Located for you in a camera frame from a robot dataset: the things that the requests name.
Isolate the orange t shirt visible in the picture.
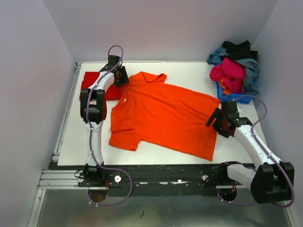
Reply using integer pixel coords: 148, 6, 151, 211
109, 72, 220, 161

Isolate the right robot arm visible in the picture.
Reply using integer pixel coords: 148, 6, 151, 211
206, 100, 295, 208

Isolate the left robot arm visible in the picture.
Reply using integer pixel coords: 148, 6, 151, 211
80, 55, 129, 187

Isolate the folded red t shirt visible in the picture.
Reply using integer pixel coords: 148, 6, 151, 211
80, 72, 121, 101

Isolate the blue plastic bin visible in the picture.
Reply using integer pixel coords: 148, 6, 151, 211
216, 82, 257, 104

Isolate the grey blue t shirt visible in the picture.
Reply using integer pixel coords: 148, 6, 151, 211
206, 46, 259, 96

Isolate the magenta t shirt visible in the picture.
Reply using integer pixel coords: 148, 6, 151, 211
209, 57, 246, 95

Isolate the black t shirt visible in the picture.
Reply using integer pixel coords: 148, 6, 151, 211
222, 40, 258, 61

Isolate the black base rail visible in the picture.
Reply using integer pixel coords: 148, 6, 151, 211
49, 162, 241, 197

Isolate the aluminium frame profile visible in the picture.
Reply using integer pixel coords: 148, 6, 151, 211
38, 62, 82, 191

